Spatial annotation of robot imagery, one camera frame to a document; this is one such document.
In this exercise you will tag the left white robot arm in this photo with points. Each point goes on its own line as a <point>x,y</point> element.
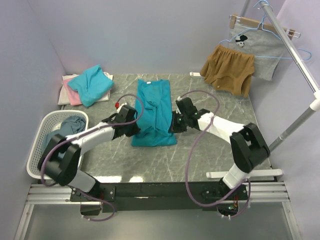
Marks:
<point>61,157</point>

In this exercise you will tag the folded pink t shirt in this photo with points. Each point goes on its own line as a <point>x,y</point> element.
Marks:
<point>73,95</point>

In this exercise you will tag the teal t shirt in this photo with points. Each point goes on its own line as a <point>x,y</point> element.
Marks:
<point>155,106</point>

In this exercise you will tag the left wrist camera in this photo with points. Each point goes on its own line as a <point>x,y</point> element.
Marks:
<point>120,105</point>

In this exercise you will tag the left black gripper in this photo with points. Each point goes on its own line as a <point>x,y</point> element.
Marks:
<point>136,130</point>

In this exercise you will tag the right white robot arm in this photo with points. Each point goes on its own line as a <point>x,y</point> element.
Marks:
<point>248,146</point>

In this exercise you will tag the folded white t shirt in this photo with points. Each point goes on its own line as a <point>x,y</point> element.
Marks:
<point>63,98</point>

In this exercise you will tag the grey panda cloth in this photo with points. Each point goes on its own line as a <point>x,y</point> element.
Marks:
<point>265,46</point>

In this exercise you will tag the folded cyan t shirt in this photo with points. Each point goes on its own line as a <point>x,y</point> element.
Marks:
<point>91,85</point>

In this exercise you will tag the grey-blue t shirt in basket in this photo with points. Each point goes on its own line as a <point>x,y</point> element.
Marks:
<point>70,126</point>

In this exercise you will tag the aluminium rail frame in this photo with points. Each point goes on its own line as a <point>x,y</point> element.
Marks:
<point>261,192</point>

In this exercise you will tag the brown shorts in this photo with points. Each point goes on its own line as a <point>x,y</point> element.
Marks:
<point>229,70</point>

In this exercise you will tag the white laundry basket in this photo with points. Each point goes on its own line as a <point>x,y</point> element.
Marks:
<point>51,122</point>

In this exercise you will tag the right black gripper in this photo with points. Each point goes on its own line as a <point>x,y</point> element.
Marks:
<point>174,127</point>

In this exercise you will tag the wooden clip hanger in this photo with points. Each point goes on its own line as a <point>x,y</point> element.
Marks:
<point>252,23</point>

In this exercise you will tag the metal clothes rack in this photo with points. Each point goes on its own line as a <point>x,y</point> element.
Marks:
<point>313,107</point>

